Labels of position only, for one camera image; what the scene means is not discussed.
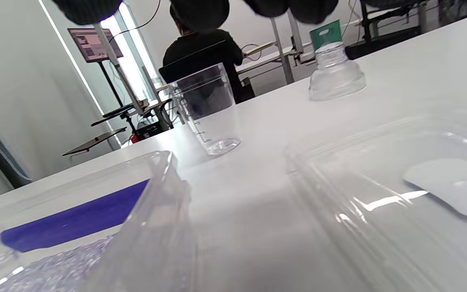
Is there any clear container lid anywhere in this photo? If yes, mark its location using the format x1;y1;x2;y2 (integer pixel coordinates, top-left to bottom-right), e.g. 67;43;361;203
285;106;467;292

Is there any teal plastic container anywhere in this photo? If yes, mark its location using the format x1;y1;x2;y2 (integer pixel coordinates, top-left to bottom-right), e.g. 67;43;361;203
309;19;343;52

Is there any lit monitor on stand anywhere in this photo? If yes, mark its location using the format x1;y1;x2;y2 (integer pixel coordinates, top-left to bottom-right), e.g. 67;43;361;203
67;28;137;134

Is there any person's right hand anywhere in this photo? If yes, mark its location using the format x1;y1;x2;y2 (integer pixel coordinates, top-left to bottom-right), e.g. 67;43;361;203
51;0;340;33

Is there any pile of clear ice cubes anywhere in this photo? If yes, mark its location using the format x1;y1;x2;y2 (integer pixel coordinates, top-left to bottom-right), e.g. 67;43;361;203
0;235;116;292

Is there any clear plastic shaker lid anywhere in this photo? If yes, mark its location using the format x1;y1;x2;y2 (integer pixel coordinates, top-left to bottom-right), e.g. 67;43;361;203
308;41;367;101

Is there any dark wooden side table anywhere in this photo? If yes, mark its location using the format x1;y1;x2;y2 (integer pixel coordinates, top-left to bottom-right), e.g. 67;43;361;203
62;127;128;157

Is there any clear plastic shaker cup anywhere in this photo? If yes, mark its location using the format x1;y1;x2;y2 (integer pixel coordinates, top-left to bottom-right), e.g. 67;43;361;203
167;62;242;156

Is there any black equipment on stand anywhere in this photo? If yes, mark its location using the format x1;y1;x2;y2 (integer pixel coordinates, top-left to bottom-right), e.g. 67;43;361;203
345;0;439;60

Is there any white desk leg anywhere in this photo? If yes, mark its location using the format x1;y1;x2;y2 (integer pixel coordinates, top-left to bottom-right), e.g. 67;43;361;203
269;16;304;85

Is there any clear container with blue clips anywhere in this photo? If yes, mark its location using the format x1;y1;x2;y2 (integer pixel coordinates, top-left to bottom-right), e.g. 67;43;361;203
0;150;198;292

